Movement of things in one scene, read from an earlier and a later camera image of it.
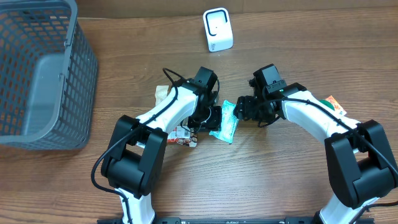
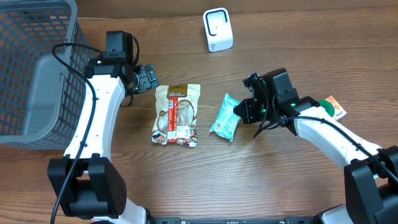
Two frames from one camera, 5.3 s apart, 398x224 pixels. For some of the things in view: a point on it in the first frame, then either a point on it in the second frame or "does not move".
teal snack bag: (229, 119) does not move
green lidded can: (327, 103) does not move
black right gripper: (245, 107) does not move
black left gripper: (208, 118) -> (148, 81)
